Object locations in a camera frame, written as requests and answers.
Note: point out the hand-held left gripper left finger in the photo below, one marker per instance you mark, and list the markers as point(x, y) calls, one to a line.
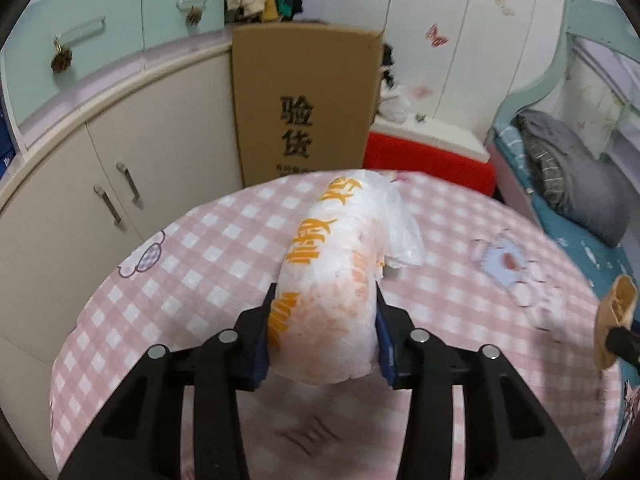
point(260, 340)

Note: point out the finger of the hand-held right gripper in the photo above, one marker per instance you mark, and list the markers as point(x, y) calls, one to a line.
point(625, 345)

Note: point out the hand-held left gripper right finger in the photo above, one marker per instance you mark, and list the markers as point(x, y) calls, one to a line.
point(387, 355)

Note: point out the brown paper scrap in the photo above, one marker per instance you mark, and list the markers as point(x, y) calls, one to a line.
point(617, 300)

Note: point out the white orange-printed plastic bag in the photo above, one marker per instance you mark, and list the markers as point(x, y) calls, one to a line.
point(325, 320)

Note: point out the teal bed sheet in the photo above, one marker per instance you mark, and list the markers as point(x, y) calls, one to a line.
point(565, 240)

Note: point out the grey blanket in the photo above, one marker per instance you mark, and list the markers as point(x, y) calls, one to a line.
point(575, 175)

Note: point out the red white storage box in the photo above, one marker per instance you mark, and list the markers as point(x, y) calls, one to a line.
point(430, 160)

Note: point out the beige cabinet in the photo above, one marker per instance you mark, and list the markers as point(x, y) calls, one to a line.
point(175, 125)

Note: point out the white crumpled cloth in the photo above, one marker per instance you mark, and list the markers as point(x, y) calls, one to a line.
point(395, 105)

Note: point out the large brown cardboard box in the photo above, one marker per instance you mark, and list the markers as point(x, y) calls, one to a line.
point(300, 70)

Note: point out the black cloth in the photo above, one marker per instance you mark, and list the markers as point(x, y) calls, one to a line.
point(387, 60)

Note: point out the light green drawer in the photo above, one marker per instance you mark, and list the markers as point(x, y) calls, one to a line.
point(165, 25)
point(100, 60)

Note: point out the pinecone ornament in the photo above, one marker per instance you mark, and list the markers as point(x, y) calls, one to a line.
point(193, 16)
point(61, 59)

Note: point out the pale pink butterfly wall sticker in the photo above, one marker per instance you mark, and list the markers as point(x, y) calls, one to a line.
point(420, 92)

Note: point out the red butterfly wall sticker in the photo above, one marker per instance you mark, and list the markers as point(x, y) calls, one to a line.
point(436, 35)

